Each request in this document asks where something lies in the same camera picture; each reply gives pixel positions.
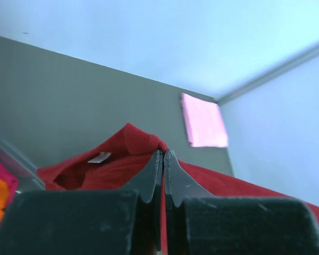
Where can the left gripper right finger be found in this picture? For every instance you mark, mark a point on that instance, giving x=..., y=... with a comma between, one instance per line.
x=199, y=222

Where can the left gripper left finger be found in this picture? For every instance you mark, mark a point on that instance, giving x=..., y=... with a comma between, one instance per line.
x=122, y=221

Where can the folded pink t shirt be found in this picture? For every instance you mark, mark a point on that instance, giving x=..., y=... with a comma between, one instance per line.
x=204, y=123

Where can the clear plastic bin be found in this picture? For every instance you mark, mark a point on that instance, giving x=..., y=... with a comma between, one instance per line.
x=21, y=167

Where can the magenta t shirt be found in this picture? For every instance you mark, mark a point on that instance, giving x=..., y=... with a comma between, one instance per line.
x=11, y=181

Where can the right aluminium frame post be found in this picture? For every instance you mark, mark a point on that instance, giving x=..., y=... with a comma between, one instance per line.
x=271, y=74

